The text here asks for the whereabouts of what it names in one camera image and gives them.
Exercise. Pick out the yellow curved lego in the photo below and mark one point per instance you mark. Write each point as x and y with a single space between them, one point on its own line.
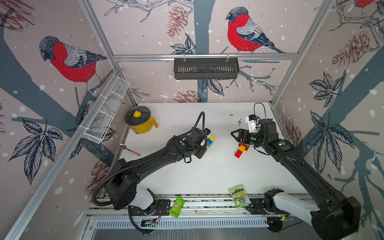
211 138

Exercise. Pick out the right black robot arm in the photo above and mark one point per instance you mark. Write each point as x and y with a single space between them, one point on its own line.
333 216

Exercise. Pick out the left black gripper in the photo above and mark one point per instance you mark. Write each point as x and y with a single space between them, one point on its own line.
203 149

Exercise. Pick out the red long lego brick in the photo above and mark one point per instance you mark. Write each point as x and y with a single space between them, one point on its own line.
245 145

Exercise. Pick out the white wire mesh basket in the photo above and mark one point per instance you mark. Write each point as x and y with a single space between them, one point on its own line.
96 131

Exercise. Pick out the black hanging wire basket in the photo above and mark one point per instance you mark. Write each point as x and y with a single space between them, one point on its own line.
206 68

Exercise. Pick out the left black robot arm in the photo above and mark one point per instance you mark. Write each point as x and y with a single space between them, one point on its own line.
120 187

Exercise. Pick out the small green snack packet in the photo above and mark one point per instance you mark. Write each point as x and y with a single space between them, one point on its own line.
177 207

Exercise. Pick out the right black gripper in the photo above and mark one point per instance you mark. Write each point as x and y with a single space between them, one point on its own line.
245 139

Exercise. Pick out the large green snack bag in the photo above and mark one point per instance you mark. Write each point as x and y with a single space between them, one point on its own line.
239 196

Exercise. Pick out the yellow pot with black lid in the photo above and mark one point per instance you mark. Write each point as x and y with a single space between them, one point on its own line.
139 120

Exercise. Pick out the red square lego brick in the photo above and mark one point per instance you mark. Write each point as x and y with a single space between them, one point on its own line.
238 154

